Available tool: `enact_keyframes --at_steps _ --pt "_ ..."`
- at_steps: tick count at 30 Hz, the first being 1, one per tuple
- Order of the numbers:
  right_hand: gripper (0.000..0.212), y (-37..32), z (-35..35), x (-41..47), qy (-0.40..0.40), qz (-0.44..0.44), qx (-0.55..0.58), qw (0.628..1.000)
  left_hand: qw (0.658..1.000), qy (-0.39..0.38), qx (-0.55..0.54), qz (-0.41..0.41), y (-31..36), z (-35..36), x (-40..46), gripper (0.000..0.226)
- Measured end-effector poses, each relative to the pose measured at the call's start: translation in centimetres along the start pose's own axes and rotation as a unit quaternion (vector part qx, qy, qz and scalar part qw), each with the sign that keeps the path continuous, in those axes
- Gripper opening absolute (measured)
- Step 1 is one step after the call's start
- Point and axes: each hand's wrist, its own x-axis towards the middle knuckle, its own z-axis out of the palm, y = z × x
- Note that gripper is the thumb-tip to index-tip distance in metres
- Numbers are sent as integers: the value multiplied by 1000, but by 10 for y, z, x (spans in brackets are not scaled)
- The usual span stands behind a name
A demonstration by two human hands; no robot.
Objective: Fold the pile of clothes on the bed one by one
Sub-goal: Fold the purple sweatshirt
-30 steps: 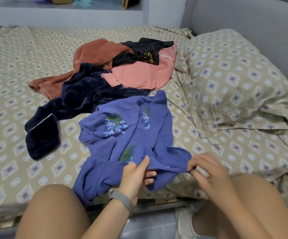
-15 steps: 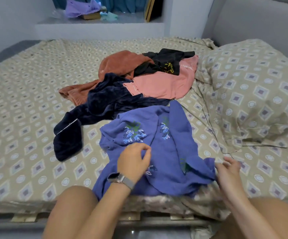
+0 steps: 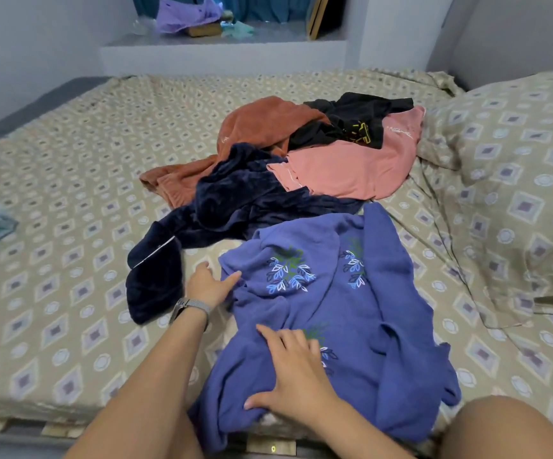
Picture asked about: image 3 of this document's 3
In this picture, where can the person's left hand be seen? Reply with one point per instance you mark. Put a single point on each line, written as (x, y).
(207, 287)

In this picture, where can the person's right hand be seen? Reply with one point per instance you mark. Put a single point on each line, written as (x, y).
(295, 377)

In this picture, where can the blue curtain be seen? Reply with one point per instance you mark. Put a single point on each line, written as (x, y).
(257, 4)

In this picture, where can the grey band wristwatch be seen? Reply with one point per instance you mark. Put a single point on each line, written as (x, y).
(190, 308)

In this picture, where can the person's left leg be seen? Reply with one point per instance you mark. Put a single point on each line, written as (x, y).
(186, 440)

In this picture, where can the purple-blue garment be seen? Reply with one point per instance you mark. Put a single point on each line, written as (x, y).
(372, 310)

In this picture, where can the bed with patterned beige sheet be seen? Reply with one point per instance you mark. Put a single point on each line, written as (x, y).
(56, 215)

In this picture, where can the leaning wooden picture frames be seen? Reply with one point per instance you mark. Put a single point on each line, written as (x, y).
(322, 12)

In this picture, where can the clear plastic bag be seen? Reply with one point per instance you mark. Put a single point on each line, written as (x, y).
(141, 26)

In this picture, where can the small wooden box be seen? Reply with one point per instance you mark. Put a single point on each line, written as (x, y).
(205, 30)

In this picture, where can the navy velvet garment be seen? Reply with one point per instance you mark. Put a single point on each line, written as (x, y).
(228, 201)

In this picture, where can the black garment yellow print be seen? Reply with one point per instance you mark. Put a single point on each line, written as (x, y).
(358, 117)

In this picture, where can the grey upholstered headboard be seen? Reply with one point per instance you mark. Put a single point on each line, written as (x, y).
(515, 33)

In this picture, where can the patterned beige pillow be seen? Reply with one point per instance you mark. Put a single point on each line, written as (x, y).
(515, 177)

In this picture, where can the pink shirt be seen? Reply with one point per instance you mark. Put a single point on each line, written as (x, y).
(358, 167)

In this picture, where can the rust brown garment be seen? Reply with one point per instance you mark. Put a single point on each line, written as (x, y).
(248, 134)

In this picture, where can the teal small item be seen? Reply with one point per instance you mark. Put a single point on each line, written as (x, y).
(237, 29)

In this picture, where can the person's left forearm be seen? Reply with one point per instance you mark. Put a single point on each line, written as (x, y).
(147, 396)

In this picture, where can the purple cloth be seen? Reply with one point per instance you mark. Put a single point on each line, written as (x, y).
(188, 14)

